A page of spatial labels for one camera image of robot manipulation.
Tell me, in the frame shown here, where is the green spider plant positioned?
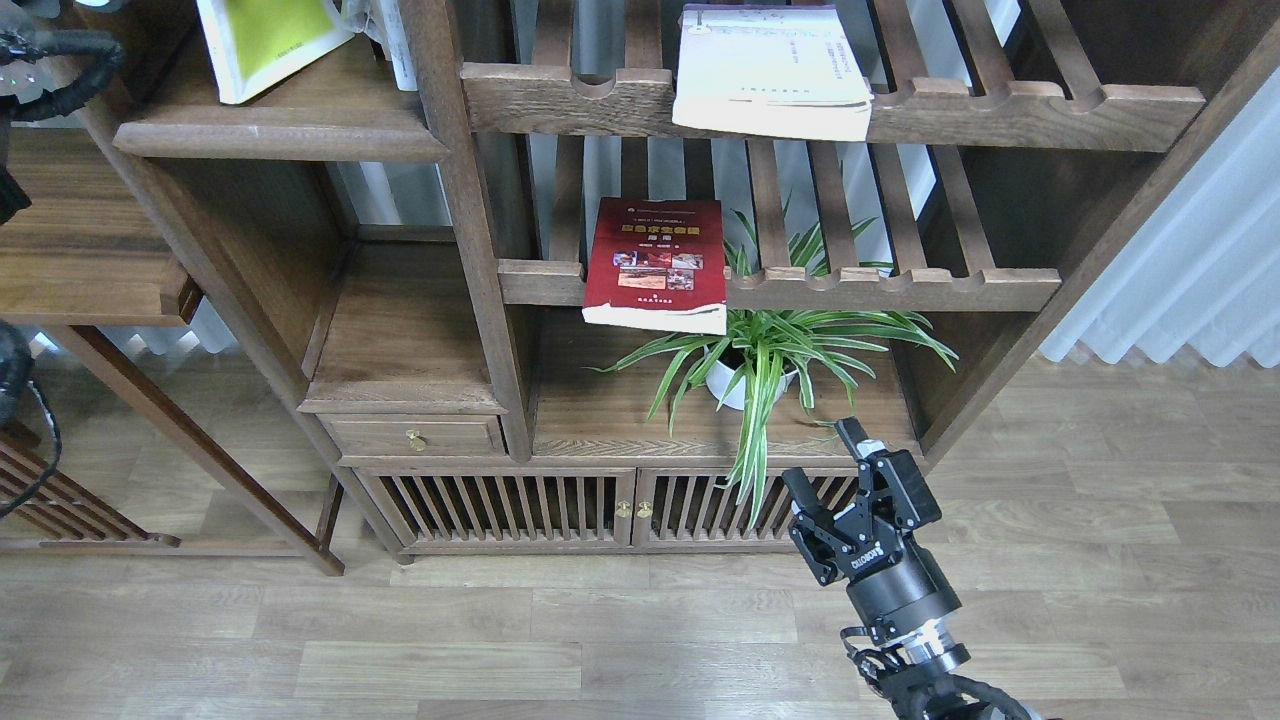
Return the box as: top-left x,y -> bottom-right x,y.
590,200 -> 959,527

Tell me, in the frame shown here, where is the yellow-green book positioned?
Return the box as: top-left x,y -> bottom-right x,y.
197,1 -> 353,104

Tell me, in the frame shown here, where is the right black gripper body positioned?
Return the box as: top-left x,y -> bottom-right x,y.
790,501 -> 963,646

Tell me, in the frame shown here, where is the dark wooden bookshelf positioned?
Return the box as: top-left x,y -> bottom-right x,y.
37,1 -> 1277,561

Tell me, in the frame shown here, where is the red book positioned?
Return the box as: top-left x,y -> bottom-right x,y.
582,197 -> 727,334

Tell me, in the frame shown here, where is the plastic-wrapped white book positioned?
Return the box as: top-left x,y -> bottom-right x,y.
340,1 -> 419,91

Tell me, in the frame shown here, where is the brass drawer knob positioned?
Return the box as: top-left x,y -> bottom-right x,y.
404,428 -> 428,454

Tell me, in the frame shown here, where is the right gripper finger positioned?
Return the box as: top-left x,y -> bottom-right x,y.
835,416 -> 942,536
782,468 -> 831,530

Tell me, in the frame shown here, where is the white curtain right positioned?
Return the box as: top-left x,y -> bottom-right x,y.
1039,74 -> 1279,368

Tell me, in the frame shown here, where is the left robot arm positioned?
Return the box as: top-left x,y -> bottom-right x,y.
1,1 -> 125,516

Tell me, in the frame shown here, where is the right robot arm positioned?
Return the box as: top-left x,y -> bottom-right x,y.
783,416 -> 1036,719

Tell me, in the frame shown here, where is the white plant pot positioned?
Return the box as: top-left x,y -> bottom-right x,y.
705,347 -> 799,411

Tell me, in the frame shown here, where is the white book top shelf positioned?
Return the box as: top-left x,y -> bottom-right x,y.
672,4 -> 873,142

